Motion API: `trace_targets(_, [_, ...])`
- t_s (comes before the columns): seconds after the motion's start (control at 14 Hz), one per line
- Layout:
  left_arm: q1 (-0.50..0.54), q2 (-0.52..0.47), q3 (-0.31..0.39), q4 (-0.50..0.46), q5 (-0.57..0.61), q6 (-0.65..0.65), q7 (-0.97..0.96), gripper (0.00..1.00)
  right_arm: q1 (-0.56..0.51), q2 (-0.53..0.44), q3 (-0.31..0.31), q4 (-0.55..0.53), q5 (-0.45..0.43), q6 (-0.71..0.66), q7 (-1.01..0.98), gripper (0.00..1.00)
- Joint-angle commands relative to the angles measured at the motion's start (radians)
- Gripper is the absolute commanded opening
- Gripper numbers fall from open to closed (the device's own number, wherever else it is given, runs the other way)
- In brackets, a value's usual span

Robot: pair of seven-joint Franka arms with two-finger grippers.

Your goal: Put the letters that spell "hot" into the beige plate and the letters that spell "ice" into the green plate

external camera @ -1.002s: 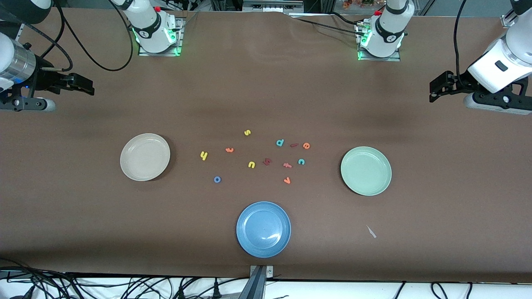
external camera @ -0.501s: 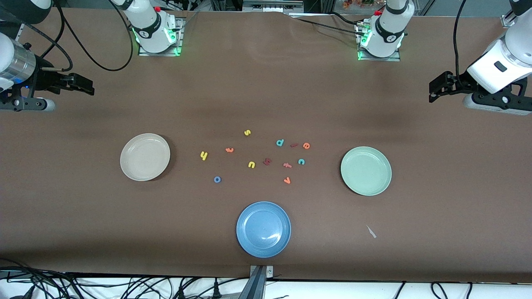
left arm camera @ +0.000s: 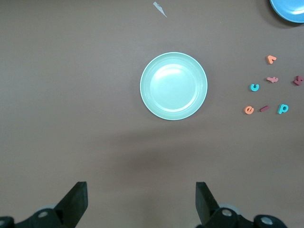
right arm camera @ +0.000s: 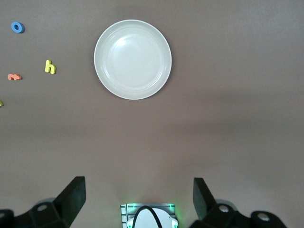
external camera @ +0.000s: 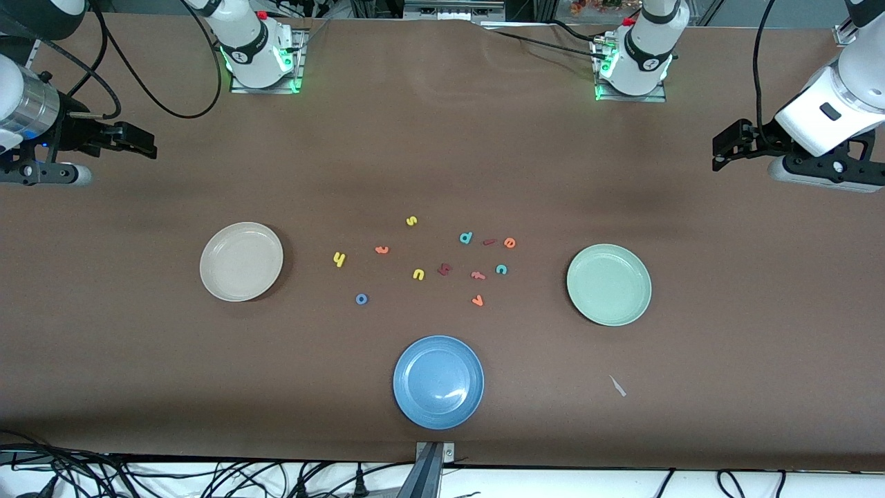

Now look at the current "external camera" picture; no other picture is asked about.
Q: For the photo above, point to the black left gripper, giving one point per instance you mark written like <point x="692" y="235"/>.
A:
<point x="756" y="140"/>

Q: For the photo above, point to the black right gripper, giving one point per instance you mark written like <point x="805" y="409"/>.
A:
<point x="77" y="131"/>

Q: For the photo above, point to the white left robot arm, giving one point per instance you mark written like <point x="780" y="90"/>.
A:
<point x="643" y="62"/>

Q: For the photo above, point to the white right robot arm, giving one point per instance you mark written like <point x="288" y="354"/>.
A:
<point x="249" y="48"/>

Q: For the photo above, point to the beige brown plate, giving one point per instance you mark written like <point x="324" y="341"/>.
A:
<point x="240" y="266"/>

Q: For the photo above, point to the pale green plate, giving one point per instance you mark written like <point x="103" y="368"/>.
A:
<point x="608" y="285"/>

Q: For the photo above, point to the orange artificial flowers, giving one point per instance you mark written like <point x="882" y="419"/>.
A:
<point x="594" y="5"/>

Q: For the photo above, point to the small white paper scrap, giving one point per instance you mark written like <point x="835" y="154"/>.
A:
<point x="617" y="386"/>

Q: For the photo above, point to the brown table cover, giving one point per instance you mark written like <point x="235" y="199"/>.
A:
<point x="442" y="138"/>

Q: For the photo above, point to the grey power strip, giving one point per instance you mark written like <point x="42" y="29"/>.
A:
<point x="453" y="10"/>

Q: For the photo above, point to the dark red foam letter k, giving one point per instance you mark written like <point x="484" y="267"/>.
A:
<point x="444" y="269"/>

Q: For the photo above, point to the blue plate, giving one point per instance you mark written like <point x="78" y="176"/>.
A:
<point x="438" y="382"/>

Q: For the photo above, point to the black power plug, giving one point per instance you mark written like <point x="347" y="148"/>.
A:
<point x="302" y="487"/>
<point x="359" y="484"/>

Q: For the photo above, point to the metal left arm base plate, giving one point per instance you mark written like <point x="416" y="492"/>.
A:
<point x="632" y="99"/>

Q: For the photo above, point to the aluminium frame profile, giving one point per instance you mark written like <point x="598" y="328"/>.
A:
<point x="842" y="34"/>

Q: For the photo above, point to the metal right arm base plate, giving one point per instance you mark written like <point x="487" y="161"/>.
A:
<point x="301" y="48"/>

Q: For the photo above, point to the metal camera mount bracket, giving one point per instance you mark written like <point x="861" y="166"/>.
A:
<point x="425" y="477"/>

